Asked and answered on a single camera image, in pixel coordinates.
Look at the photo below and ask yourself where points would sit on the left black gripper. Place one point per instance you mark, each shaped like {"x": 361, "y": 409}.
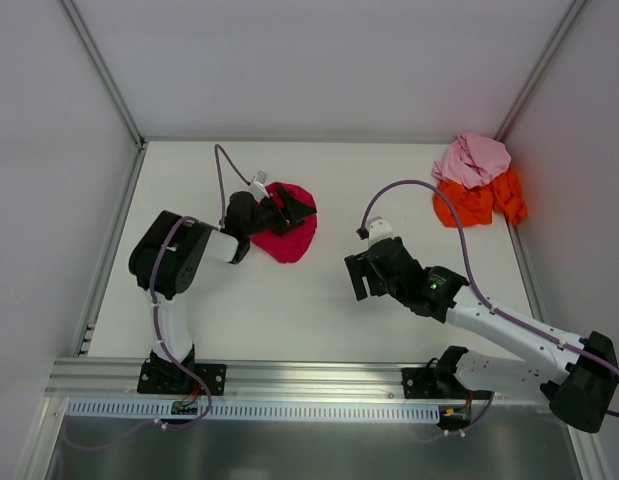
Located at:
{"x": 280, "y": 215}

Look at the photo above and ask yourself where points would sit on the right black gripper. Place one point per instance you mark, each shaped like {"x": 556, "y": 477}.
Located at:
{"x": 371, "y": 270}

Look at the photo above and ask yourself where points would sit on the magenta t shirt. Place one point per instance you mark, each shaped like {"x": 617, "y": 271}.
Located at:
{"x": 292, "y": 246}

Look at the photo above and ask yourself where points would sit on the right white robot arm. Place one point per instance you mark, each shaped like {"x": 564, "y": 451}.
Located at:
{"x": 574, "y": 376}

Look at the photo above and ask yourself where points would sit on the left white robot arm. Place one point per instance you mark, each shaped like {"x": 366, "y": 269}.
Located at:
{"x": 164, "y": 264}

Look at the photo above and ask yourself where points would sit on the orange t shirt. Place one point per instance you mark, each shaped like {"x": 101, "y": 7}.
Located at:
{"x": 504, "y": 195}

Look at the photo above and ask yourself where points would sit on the pink t shirt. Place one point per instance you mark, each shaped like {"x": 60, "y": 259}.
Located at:
{"x": 472, "y": 161}

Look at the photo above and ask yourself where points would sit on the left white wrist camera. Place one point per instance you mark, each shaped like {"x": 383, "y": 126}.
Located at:
{"x": 259, "y": 182}

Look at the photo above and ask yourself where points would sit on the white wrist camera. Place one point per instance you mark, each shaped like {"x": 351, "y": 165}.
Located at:
{"x": 374, "y": 230}
{"x": 259, "y": 182}

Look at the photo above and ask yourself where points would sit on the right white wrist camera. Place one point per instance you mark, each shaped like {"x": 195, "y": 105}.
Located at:
{"x": 374, "y": 230}

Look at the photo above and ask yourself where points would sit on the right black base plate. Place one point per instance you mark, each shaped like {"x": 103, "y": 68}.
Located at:
{"x": 430, "y": 382}

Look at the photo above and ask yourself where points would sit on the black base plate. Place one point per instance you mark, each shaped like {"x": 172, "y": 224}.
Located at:
{"x": 209, "y": 380}
{"x": 430, "y": 382}

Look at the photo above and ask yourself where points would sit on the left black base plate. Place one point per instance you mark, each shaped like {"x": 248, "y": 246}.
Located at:
{"x": 209, "y": 380}

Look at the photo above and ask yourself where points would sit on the left aluminium frame post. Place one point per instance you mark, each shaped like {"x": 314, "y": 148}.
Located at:
{"x": 92, "y": 51}

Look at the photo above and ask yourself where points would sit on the aluminium frame post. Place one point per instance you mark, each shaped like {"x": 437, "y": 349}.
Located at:
{"x": 548, "y": 55}
{"x": 92, "y": 51}

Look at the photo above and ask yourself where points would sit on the aluminium mounting rail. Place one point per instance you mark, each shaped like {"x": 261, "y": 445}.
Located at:
{"x": 245, "y": 380}

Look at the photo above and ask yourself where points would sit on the white slotted cable duct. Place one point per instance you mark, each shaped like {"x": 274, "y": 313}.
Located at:
{"x": 255, "y": 410}

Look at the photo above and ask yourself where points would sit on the right aluminium frame post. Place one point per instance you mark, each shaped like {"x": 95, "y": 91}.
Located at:
{"x": 548, "y": 55}

